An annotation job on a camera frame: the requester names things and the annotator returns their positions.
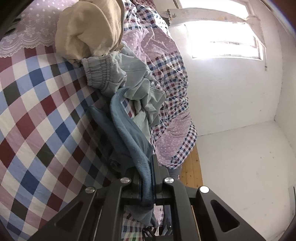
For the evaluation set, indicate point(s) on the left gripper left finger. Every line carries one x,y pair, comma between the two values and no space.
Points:
95,214

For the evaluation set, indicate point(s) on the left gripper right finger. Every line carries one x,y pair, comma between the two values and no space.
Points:
197,213

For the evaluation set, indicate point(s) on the teal blue shirt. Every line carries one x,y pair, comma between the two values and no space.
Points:
132,149

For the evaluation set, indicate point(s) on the wooden headboard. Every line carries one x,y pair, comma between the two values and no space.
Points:
191,174

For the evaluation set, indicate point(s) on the blue grey plush pillow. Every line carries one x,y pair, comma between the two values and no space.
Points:
175,173

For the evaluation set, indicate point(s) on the plaid checkered bed sheet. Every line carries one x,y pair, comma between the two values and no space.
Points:
49,142

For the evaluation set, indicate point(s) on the purple polka dot pillow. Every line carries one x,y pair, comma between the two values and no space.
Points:
177,141

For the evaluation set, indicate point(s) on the grey green sweatshirt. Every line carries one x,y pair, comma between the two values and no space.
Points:
125,69

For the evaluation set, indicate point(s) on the checkered purple duvet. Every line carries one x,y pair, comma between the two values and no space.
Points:
147,35

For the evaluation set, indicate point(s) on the light blue elastic-cuff garment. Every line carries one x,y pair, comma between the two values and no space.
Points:
104,73

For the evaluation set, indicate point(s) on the window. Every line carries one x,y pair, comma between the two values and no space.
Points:
221,29

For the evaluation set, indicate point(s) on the beige khaki garment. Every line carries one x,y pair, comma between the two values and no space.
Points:
89,28

